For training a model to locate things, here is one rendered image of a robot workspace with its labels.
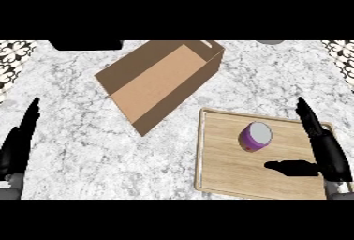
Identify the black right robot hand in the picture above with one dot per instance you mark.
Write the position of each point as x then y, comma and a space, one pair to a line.
325, 150

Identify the pale wooden tray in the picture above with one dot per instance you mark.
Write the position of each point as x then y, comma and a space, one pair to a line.
230, 168

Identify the grey round object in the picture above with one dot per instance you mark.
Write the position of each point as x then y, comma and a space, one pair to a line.
270, 42

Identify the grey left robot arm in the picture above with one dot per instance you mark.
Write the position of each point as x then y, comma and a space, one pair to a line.
11, 187

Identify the brown cardboard box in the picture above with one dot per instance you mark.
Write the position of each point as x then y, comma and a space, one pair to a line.
160, 84

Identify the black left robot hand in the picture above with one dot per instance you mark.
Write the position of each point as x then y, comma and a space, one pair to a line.
18, 143

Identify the black appliance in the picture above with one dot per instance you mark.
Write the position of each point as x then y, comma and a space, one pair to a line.
84, 45

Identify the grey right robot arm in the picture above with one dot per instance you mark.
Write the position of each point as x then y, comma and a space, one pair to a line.
340, 190

